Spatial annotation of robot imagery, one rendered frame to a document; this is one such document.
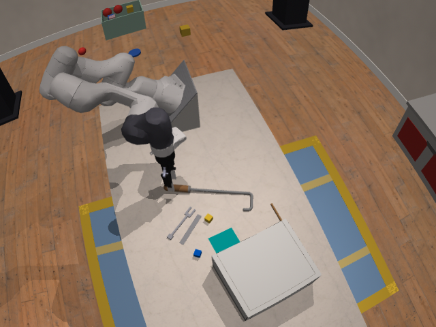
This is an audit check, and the grey flat bar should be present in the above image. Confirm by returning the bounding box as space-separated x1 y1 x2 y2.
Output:
180 214 201 245

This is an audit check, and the steel hook with wooden handle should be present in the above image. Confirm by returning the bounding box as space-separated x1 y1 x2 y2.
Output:
174 185 253 211

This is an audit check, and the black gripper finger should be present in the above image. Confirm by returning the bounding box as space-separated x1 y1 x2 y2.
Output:
171 161 176 179
161 163 174 191

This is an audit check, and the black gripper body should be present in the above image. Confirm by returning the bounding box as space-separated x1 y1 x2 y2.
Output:
155 152 175 170

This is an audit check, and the teal square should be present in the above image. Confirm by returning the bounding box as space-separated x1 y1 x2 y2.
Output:
209 228 240 253

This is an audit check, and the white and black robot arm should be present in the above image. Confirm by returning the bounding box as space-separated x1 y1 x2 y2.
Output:
39 46 187 157

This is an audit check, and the small blue cube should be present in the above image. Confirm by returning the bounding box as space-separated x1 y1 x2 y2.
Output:
193 249 202 258

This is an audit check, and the yellow block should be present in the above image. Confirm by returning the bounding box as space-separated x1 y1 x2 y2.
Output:
204 214 213 223

